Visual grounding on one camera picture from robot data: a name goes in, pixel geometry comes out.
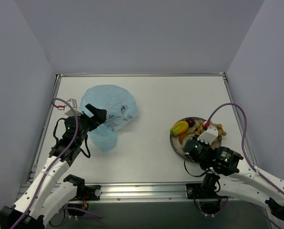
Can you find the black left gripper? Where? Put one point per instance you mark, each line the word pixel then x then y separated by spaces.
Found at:
pixel 88 120

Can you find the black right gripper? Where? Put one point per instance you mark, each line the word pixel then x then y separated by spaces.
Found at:
pixel 195 148

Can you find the light blue plastic bag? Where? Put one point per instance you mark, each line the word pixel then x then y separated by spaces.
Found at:
pixel 121 110

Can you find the yellow longan fruit bunch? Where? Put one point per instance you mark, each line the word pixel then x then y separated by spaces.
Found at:
pixel 202 126

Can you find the orange persimmon fake fruit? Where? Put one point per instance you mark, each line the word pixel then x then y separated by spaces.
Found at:
pixel 182 136

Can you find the dark red plum fake fruit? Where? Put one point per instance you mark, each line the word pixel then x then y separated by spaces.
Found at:
pixel 190 121

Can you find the yellow mango fake fruit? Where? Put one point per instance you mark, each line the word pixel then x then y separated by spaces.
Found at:
pixel 178 128

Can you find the green netted melon slice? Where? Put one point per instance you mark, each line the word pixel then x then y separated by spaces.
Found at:
pixel 189 138

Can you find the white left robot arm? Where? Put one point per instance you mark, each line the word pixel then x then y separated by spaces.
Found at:
pixel 35 208

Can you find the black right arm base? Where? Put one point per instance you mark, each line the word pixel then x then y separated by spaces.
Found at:
pixel 206 202

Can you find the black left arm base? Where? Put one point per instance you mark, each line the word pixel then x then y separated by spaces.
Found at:
pixel 84 193

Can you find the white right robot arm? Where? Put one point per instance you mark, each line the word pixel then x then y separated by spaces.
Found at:
pixel 145 155

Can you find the grey speckled plate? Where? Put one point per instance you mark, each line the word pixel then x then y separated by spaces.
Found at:
pixel 177 145

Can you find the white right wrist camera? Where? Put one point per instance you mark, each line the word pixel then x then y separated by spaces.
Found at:
pixel 209 135

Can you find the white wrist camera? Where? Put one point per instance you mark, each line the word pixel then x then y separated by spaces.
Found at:
pixel 70 110
pixel 209 135

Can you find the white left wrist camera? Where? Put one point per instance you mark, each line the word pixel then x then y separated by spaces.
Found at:
pixel 70 110

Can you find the aluminium front rail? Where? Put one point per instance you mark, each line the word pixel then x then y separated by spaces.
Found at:
pixel 142 192

